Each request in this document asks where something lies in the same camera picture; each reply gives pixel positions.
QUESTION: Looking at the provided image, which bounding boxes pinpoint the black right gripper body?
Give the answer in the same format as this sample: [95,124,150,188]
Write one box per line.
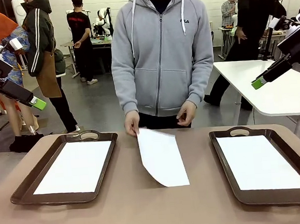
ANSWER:
[276,26,300,69]

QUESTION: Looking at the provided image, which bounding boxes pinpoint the white A4 paper sheet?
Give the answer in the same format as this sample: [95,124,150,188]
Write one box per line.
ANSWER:
[29,138,116,198]
[216,130,300,196]
[136,124,191,190]

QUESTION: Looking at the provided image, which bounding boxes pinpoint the person's right forearm grey sleeve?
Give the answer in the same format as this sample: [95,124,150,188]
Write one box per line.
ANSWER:
[111,61,140,115]

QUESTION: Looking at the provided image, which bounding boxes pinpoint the person's left forearm grey sleeve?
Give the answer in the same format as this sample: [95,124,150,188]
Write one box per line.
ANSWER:
[185,52,218,107]

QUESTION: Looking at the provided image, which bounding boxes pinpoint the person's left hand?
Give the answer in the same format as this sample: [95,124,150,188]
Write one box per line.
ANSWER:
[175,99,199,128]

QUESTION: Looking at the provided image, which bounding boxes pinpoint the person's right hand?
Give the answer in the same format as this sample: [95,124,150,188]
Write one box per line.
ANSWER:
[123,109,142,138]

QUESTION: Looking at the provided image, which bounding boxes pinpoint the white office table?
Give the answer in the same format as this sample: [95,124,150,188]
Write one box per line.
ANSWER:
[212,55,300,145]

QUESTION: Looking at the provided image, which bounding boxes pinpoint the black tripod stand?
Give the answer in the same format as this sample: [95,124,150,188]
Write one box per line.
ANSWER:
[257,25,278,61]

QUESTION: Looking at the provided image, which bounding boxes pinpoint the black bag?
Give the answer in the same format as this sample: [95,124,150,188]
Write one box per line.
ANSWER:
[8,132,46,154]

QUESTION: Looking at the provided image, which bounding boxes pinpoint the walking person in black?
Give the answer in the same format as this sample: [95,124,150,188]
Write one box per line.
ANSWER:
[195,0,294,113]

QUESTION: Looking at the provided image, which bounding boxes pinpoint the person in striped green jacket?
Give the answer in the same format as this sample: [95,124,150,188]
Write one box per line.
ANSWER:
[20,0,80,138]

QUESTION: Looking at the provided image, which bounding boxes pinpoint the white rounded robot part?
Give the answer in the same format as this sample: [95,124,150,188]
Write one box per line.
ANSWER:
[11,0,28,27]

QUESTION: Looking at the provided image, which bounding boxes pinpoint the person in plaid shirt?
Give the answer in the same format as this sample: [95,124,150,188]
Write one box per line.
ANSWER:
[220,0,241,29]

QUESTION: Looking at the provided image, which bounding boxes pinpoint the person in black t-shirt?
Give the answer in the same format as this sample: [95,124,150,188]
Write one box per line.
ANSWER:
[64,0,99,87]

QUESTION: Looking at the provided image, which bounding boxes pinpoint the brown plastic serving tray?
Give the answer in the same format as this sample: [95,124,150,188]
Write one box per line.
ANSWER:
[5,128,124,210]
[208,122,300,211]

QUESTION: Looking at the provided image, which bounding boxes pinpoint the grey background workbench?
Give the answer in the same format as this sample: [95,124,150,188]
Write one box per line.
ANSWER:
[61,34,115,78]

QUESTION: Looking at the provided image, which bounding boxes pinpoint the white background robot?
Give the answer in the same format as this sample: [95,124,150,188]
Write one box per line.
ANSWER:
[91,7,113,36]

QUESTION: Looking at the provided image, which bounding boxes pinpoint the person in grey hoodie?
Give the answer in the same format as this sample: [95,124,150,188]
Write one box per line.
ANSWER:
[106,0,220,134]

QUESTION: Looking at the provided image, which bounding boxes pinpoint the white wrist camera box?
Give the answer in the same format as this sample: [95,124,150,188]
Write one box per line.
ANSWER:
[267,14,296,32]
[9,37,23,52]

